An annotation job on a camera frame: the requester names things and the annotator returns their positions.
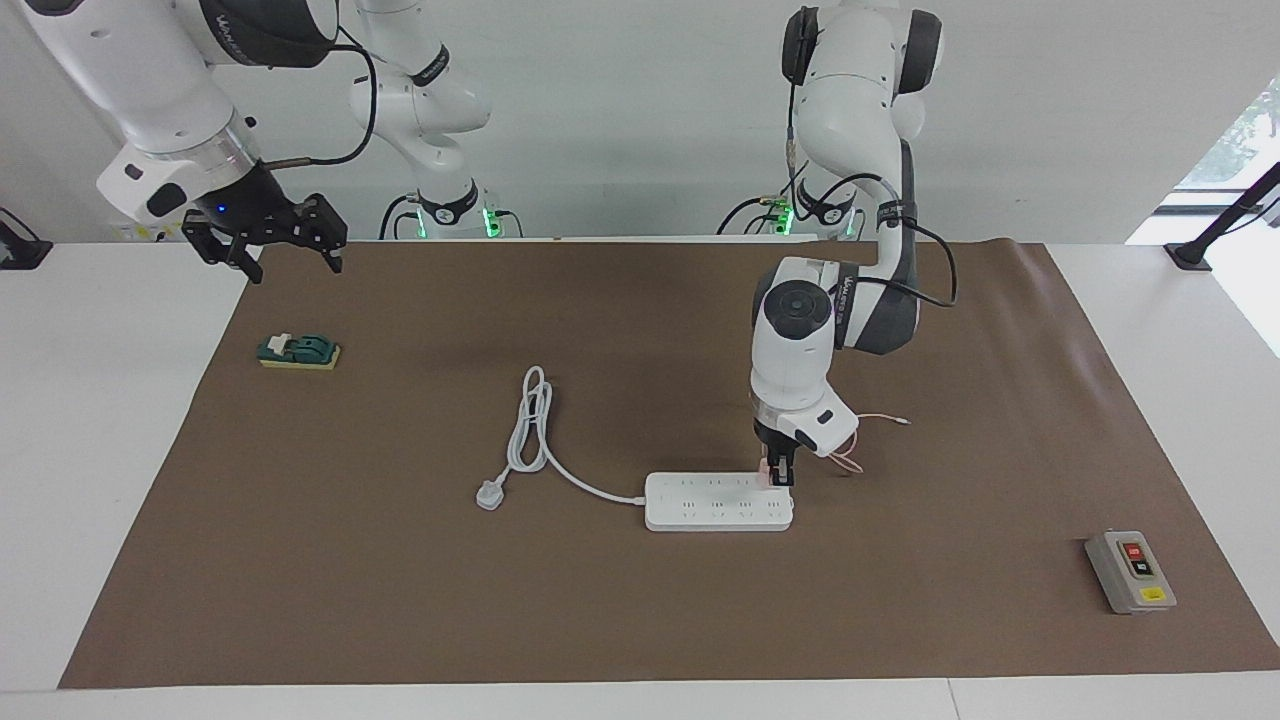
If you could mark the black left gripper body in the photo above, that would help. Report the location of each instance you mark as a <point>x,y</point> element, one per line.
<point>775,448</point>

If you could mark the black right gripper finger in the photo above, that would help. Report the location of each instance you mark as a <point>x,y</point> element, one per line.
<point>225,248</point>
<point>332,232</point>

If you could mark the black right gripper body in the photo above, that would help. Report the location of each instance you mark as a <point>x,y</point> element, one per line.
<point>250,205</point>

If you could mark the pink charger adapter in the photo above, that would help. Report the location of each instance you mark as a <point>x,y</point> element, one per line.
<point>762,475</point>

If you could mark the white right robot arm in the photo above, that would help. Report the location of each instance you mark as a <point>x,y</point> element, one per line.
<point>150,90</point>

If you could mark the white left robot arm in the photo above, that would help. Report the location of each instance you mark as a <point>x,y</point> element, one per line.
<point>795,350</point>

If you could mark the white power strip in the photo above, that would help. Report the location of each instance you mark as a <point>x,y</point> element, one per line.
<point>718,502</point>

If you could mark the brown table mat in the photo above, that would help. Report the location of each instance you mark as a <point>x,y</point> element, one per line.
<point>700,620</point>

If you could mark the black table clamp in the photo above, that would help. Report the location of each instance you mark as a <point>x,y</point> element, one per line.
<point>22,250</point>

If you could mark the black angled stand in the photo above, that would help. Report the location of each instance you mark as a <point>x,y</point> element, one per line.
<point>1195,255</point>

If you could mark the window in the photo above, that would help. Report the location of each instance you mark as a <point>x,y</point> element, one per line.
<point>1235,150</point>

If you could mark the white wall socket box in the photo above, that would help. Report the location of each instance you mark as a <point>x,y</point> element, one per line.
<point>140,234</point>

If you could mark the green knife switch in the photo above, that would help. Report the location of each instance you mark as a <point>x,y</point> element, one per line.
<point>300,352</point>

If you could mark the grey on-off switch box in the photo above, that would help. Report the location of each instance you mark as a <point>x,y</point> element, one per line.
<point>1130,572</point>

